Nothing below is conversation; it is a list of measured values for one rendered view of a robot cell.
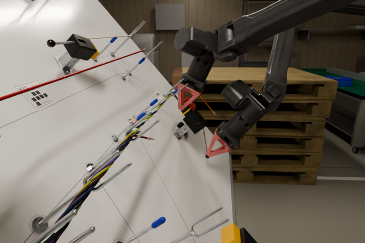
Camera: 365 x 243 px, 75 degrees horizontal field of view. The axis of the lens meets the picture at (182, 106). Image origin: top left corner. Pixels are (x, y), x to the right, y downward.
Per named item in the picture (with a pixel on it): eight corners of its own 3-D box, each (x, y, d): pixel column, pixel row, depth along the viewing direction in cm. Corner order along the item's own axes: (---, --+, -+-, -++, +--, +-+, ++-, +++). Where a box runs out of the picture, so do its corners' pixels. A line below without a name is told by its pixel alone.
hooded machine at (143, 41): (138, 87, 647) (135, 33, 608) (159, 88, 642) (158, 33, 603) (130, 93, 581) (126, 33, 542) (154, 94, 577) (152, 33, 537)
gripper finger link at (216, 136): (197, 150, 69) (220, 128, 66) (201, 142, 76) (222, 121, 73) (215, 167, 68) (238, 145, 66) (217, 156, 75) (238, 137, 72)
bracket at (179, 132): (178, 140, 70) (191, 130, 68) (172, 134, 70) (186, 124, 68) (181, 135, 74) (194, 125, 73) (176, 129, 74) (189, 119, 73)
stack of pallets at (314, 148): (284, 142, 317) (294, 67, 289) (321, 185, 225) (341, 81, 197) (178, 140, 322) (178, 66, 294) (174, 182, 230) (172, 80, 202)
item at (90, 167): (98, 169, 39) (161, 118, 34) (92, 176, 37) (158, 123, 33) (89, 161, 38) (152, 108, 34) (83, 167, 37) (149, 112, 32)
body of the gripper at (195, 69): (178, 80, 64) (190, 54, 62) (186, 77, 73) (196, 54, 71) (200, 91, 63) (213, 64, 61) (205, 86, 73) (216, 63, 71)
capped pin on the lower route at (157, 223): (115, 253, 32) (162, 224, 29) (114, 241, 33) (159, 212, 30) (124, 253, 33) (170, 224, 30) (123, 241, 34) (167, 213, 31)
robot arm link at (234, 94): (285, 90, 63) (275, 106, 71) (254, 62, 68) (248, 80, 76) (252, 114, 60) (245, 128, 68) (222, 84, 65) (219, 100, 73)
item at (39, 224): (51, 224, 28) (135, 159, 23) (41, 237, 26) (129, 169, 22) (38, 212, 27) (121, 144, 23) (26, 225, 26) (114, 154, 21)
